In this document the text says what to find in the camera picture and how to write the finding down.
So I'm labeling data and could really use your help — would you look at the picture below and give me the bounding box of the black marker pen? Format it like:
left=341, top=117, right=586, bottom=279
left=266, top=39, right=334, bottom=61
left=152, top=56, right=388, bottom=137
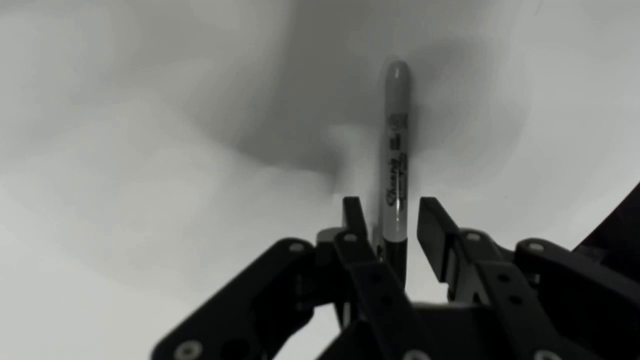
left=379, top=58, right=415, bottom=281

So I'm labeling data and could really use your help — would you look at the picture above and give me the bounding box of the grey round bowl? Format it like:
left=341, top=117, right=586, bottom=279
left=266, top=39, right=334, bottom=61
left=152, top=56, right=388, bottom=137
left=0, top=0, right=640, bottom=360

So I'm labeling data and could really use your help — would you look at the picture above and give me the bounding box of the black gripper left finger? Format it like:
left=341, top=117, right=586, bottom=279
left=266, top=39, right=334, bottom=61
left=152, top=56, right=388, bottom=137
left=149, top=194, right=430, bottom=360

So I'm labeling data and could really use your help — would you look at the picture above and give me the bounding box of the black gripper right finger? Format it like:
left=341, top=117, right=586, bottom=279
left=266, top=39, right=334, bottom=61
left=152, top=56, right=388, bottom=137
left=417, top=194, right=640, bottom=360

